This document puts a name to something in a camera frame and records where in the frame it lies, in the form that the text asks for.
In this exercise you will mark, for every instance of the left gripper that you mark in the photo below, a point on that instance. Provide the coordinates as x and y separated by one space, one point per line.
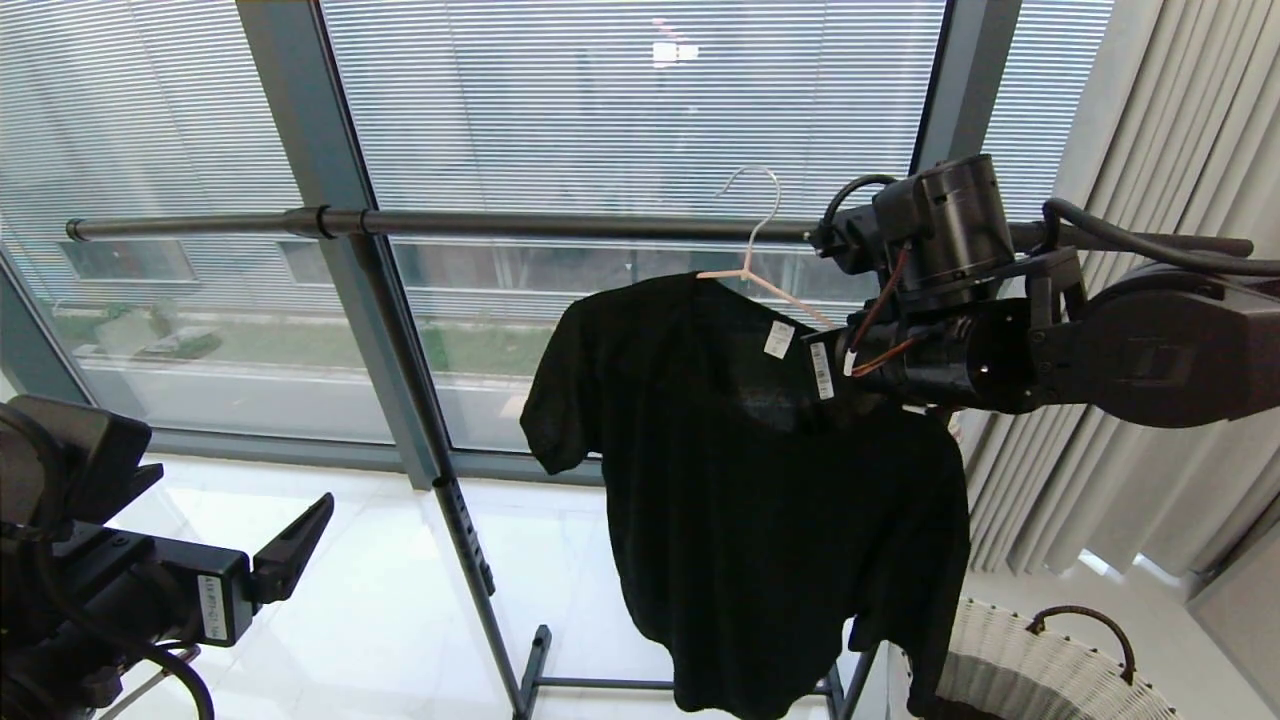
130 590

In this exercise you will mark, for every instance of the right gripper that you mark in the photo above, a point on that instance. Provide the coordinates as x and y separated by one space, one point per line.
860 360

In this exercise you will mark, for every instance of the pink clothes hanger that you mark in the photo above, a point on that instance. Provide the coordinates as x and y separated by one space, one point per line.
765 270

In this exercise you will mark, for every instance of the black garment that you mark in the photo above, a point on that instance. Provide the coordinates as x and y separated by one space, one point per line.
750 500

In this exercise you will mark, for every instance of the white laundry basket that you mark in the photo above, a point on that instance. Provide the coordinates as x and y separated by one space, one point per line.
1030 670

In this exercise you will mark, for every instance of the black clothes rack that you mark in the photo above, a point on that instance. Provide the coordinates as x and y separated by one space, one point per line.
450 222

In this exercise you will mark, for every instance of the beige curtain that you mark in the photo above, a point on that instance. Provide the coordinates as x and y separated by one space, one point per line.
1150 480

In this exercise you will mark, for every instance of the window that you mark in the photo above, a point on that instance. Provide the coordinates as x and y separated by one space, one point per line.
600 100

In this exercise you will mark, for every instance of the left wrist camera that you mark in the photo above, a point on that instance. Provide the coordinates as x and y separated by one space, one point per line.
70 450

